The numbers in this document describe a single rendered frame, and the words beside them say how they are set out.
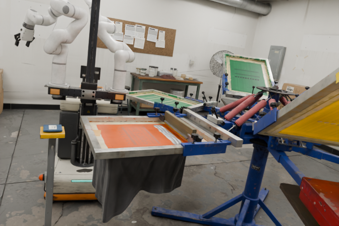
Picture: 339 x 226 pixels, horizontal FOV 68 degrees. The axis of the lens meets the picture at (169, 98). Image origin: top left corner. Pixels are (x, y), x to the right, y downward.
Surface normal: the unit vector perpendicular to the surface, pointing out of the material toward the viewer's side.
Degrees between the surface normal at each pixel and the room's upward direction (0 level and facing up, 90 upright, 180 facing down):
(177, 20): 90
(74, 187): 90
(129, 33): 87
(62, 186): 90
